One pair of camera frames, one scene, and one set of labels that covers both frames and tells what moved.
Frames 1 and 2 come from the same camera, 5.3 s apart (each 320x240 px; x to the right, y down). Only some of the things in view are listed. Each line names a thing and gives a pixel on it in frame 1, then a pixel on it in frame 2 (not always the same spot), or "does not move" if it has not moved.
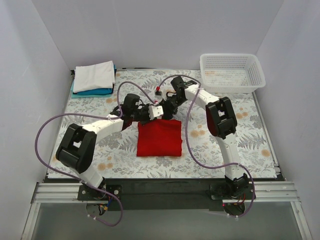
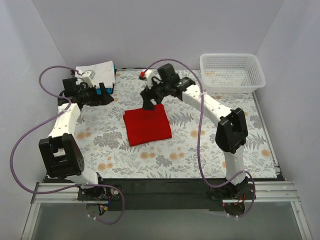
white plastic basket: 231,73 does not move
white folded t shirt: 93,77 does not move
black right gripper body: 167,110 → 148,94
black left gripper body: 145,115 → 100,95
